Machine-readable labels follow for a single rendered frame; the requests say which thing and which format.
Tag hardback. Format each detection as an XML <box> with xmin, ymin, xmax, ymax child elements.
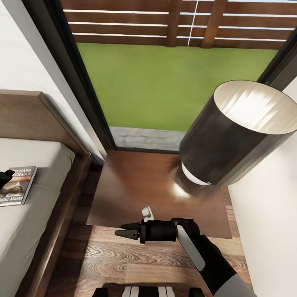
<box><xmin>0</xmin><ymin>166</ymin><xmax>38</xmax><ymax>207</ymax></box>

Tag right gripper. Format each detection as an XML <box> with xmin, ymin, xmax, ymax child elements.
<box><xmin>115</xmin><ymin>219</ymin><xmax>165</xmax><ymax>243</ymax></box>

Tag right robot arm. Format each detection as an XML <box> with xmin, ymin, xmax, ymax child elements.
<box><xmin>115</xmin><ymin>206</ymin><xmax>258</xmax><ymax>297</ymax></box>

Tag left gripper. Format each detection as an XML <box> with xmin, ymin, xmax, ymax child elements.
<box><xmin>0</xmin><ymin>170</ymin><xmax>15</xmax><ymax>190</ymax></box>

